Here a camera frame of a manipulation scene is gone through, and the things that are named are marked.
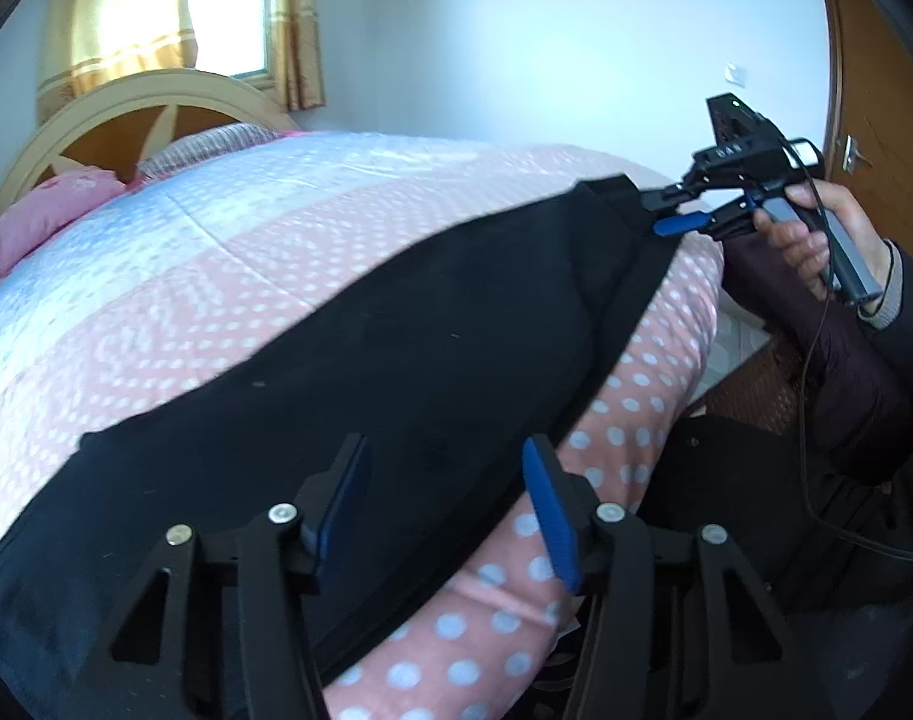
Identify brown wicker basket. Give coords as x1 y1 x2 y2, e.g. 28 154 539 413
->
700 330 812 436

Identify maroon quilted garment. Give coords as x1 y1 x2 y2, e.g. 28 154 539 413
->
722 234 913 490

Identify small window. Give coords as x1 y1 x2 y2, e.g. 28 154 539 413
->
186 0 273 81

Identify person's right hand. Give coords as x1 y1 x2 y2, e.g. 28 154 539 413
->
752 180 896 316

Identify striped pillow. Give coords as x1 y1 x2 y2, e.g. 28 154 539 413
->
137 124 286 182

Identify brown wooden door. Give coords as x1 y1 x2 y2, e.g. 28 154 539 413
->
815 0 913 280

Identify black pants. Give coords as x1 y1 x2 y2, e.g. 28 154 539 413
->
0 174 678 720

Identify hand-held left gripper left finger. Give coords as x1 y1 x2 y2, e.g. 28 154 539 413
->
58 431 375 720

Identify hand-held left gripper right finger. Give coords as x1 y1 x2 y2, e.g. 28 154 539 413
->
521 435 818 720

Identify narrow yellow patterned curtain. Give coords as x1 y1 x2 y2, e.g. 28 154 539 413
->
265 0 327 112

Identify cream wooden bed headboard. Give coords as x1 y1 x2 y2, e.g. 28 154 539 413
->
0 67 301 282

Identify person's dark clothing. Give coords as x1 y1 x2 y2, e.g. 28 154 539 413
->
636 412 913 720

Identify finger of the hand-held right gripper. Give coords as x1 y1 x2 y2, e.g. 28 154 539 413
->
637 181 708 212
652 195 761 241

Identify pink pillow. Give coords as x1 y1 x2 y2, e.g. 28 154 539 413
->
0 169 128 275

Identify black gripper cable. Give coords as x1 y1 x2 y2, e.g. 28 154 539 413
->
782 135 913 563

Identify pink blue polka dot bedsheet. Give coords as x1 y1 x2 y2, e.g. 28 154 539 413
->
0 127 728 720

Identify wide yellow curtain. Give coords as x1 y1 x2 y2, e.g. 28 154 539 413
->
36 0 202 125

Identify metal door handle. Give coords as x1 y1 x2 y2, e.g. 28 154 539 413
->
839 135 873 176

